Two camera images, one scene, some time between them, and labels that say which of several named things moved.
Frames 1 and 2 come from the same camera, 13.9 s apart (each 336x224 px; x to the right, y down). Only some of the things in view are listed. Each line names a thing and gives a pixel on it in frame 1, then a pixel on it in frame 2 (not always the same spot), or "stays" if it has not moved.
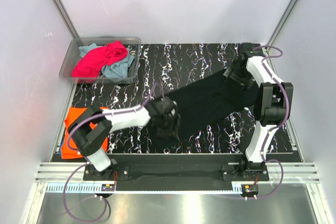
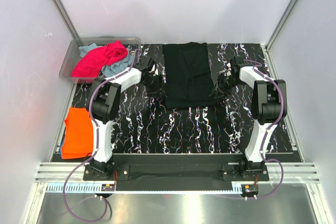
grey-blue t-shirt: [119, 68] stays
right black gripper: [245, 83] -> [220, 93]
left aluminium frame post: [59, 5] stays
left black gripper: [172, 130] -> [151, 93]
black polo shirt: [203, 106] -> [188, 78]
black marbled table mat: [165, 68] stays
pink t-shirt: [86, 67] stays
